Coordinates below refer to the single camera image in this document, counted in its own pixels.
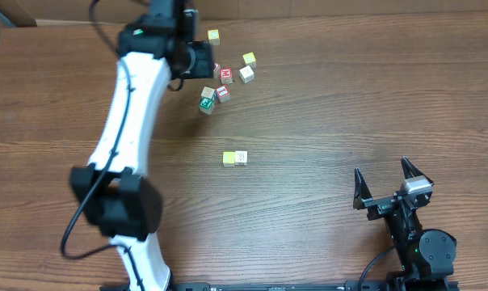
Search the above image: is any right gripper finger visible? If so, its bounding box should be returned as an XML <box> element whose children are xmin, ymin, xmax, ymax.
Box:
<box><xmin>401</xmin><ymin>156</ymin><xmax>434</xmax><ymax>185</ymax></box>
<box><xmin>353</xmin><ymin>168</ymin><xmax>373</xmax><ymax>210</ymax></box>

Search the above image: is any green letter block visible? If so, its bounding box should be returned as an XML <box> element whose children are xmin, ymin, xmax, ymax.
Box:
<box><xmin>199</xmin><ymin>98</ymin><xmax>215</xmax><ymax>115</ymax></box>

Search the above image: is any yellow block letter B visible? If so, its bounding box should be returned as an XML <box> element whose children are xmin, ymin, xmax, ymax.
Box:
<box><xmin>223</xmin><ymin>151</ymin><xmax>236</xmax><ymax>167</ymax></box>

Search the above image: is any white block green side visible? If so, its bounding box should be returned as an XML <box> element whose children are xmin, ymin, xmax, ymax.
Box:
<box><xmin>235</xmin><ymin>150</ymin><xmax>248</xmax><ymax>166</ymax></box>

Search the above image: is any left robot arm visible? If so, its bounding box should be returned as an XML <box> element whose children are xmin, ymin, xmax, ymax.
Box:
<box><xmin>60</xmin><ymin>0</ymin><xmax>214</xmax><ymax>290</ymax></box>

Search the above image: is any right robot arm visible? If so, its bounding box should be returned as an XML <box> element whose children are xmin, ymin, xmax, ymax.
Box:
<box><xmin>353</xmin><ymin>157</ymin><xmax>459</xmax><ymax>291</ymax></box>

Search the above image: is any red block with circle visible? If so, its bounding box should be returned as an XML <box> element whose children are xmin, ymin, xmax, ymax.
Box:
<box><xmin>213</xmin><ymin>62</ymin><xmax>221</xmax><ymax>78</ymax></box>

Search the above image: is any yellow block far top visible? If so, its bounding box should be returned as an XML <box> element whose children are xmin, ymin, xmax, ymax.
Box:
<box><xmin>207</xmin><ymin>29</ymin><xmax>221</xmax><ymax>46</ymax></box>

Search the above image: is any yellow block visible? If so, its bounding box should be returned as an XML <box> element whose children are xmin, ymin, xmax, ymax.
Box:
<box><xmin>242</xmin><ymin>52</ymin><xmax>257</xmax><ymax>68</ymax></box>
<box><xmin>207</xmin><ymin>29</ymin><xmax>221</xmax><ymax>46</ymax></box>

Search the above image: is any white block with blue side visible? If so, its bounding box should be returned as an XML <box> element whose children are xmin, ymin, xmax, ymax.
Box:
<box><xmin>200</xmin><ymin>86</ymin><xmax>217</xmax><ymax>100</ymax></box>

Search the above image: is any red block letter M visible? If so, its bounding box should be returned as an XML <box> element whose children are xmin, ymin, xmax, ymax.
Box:
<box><xmin>220</xmin><ymin>68</ymin><xmax>233</xmax><ymax>84</ymax></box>

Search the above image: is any red block letter I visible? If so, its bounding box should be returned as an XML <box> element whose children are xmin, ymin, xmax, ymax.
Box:
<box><xmin>215</xmin><ymin>85</ymin><xmax>231</xmax><ymax>103</ymax></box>

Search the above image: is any white block right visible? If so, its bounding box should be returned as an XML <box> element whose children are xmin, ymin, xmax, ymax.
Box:
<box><xmin>239</xmin><ymin>65</ymin><xmax>255</xmax><ymax>83</ymax></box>

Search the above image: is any yellow block upper right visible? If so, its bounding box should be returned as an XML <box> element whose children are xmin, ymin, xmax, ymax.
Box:
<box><xmin>242</xmin><ymin>52</ymin><xmax>257</xmax><ymax>68</ymax></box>

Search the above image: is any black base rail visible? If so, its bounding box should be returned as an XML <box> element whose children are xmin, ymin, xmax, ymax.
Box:
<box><xmin>99</xmin><ymin>280</ymin><xmax>460</xmax><ymax>291</ymax></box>

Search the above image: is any cardboard back wall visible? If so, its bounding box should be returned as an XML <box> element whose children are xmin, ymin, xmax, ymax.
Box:
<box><xmin>0</xmin><ymin>0</ymin><xmax>488</xmax><ymax>26</ymax></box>

